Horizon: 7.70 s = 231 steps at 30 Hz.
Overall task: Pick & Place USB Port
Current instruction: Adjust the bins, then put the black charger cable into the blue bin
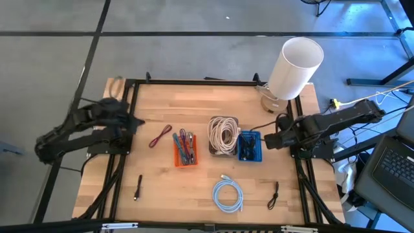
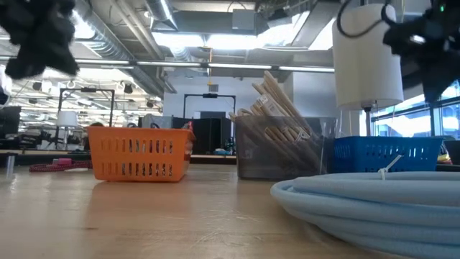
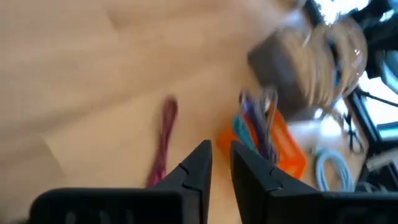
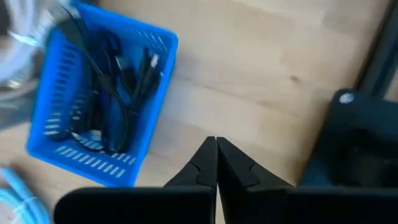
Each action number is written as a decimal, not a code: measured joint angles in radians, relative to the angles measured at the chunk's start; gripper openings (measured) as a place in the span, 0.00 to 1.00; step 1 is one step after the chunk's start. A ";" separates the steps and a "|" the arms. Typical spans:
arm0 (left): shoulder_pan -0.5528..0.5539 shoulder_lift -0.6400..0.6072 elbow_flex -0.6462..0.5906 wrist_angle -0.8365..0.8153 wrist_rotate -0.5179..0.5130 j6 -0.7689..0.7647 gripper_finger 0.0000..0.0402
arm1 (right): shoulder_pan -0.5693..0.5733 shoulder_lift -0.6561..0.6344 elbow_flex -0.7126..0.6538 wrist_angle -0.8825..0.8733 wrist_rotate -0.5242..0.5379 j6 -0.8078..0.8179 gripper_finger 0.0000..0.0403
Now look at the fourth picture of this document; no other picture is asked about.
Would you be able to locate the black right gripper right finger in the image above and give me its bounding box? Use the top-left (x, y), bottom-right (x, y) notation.
top-left (216, 136), bottom-right (294, 224)

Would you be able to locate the light blue cable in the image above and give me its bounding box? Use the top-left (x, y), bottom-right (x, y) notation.
top-left (0, 166), bottom-right (51, 224)

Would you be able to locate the grey plastic tray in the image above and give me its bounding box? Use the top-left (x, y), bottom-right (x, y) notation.
top-left (0, 29), bottom-right (44, 131)

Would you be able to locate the short black cable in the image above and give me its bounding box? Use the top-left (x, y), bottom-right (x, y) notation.
top-left (90, 29), bottom-right (137, 94)

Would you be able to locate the white cable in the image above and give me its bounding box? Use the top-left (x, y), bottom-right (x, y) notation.
top-left (0, 0), bottom-right (63, 91)

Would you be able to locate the thin black cable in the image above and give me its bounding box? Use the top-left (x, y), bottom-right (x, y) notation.
top-left (60, 6), bottom-right (133, 155)

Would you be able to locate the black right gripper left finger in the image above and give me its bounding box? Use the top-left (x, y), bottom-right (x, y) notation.
top-left (163, 136), bottom-right (218, 189)

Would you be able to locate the black pen-like adapter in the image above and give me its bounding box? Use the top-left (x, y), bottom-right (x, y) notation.
top-left (132, 46), bottom-right (164, 118)

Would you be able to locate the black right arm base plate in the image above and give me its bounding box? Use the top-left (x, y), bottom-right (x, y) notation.
top-left (300, 88), bottom-right (398, 189)

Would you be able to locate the black aluminium table frame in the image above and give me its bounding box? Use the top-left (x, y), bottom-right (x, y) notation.
top-left (354, 0), bottom-right (398, 100)

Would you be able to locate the blue plastic basket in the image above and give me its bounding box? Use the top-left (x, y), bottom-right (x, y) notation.
top-left (26, 0), bottom-right (180, 187)

